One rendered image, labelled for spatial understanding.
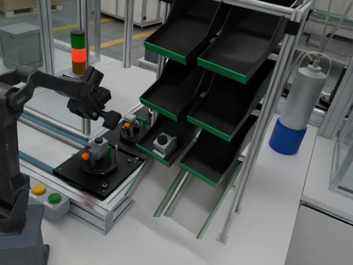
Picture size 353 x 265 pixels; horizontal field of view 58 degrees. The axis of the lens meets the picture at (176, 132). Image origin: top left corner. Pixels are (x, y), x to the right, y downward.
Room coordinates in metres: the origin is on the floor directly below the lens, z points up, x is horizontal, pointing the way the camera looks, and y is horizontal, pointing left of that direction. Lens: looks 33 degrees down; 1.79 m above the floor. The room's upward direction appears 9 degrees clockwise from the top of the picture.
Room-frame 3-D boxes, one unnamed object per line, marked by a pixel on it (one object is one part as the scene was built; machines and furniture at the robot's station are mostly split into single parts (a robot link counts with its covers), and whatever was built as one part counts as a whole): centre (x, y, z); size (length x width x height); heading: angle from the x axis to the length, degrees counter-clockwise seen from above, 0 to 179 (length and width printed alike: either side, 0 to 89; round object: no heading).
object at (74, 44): (1.11, 0.41, 1.38); 0.05 x 0.05 x 0.05
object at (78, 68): (1.11, 0.41, 1.28); 0.05 x 0.05 x 0.05
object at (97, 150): (0.94, 0.27, 1.06); 0.08 x 0.04 x 0.07; 158
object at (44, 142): (1.06, 0.54, 0.91); 0.84 x 0.28 x 0.10; 68
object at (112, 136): (1.16, 0.18, 1.01); 0.24 x 0.24 x 0.13; 68
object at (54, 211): (0.76, 0.43, 0.93); 0.21 x 0.07 x 0.06; 68
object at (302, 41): (5.94, -1.77, 0.36); 0.60 x 0.40 x 0.15; 63
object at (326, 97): (1.88, -0.94, 1.01); 0.24 x 0.24 x 0.13; 68
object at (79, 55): (1.11, 0.41, 1.33); 0.05 x 0.05 x 0.05
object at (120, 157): (0.93, 0.28, 0.96); 0.24 x 0.24 x 0.02; 68
